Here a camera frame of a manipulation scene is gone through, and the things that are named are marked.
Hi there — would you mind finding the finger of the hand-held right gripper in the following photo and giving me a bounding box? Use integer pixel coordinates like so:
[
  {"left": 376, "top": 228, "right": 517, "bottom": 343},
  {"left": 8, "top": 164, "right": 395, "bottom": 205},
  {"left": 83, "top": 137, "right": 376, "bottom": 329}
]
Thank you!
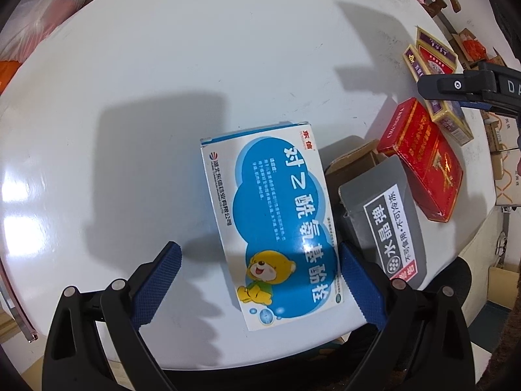
[
  {"left": 417, "top": 71, "right": 495, "bottom": 100},
  {"left": 445, "top": 98, "right": 495, "bottom": 111}
]

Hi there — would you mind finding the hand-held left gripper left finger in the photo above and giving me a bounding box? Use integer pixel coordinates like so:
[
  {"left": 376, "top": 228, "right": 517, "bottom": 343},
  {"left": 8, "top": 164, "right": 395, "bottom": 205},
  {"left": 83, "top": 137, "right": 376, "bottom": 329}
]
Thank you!
[{"left": 43, "top": 241, "right": 182, "bottom": 391}]

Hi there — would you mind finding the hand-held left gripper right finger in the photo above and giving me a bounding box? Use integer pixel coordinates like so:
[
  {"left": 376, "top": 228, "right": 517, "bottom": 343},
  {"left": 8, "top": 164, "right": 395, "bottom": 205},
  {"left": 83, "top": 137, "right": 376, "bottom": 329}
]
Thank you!
[{"left": 338, "top": 242, "right": 477, "bottom": 391}]

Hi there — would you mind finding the blue white medicine box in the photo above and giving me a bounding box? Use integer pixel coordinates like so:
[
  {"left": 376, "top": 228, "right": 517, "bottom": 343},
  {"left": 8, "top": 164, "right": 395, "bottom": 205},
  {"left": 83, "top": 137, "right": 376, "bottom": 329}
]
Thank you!
[{"left": 200, "top": 121, "right": 345, "bottom": 332}]

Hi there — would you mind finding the red plastic bag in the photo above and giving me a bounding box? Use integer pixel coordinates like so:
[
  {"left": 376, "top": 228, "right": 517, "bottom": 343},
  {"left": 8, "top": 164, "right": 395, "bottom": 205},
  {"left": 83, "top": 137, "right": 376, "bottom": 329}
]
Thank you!
[{"left": 467, "top": 38, "right": 488, "bottom": 61}]

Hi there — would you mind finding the pile of cardboard boxes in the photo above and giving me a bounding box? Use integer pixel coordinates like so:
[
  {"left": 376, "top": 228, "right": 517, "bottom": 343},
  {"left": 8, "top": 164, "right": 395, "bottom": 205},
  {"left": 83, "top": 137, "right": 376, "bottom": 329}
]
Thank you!
[{"left": 450, "top": 28, "right": 521, "bottom": 208}]

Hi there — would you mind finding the grey box with label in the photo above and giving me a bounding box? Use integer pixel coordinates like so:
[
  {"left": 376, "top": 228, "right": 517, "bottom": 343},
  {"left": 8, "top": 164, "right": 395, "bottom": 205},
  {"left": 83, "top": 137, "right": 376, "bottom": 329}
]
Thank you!
[{"left": 339, "top": 155, "right": 429, "bottom": 290}]

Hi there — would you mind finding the brown cardboard piece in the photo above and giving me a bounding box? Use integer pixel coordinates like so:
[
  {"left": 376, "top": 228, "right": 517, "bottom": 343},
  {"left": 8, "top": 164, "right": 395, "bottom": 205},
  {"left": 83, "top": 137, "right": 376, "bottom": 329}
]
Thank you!
[{"left": 325, "top": 139, "right": 380, "bottom": 177}]

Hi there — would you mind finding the white top wooden table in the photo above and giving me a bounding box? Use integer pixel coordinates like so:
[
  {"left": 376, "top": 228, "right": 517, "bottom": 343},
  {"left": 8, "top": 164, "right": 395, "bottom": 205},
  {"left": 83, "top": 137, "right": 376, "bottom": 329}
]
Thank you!
[{"left": 0, "top": 0, "right": 505, "bottom": 375}]

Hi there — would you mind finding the orange cushion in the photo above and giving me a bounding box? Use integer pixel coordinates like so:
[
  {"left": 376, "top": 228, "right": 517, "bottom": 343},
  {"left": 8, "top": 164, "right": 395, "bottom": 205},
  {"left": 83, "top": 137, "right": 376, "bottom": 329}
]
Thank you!
[{"left": 0, "top": 60, "right": 18, "bottom": 95}]

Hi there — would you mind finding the white plastic bag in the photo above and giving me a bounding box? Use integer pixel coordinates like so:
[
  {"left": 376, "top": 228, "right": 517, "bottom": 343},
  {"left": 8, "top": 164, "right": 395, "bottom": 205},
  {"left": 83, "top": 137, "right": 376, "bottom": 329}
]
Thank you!
[{"left": 0, "top": 0, "right": 84, "bottom": 64}]

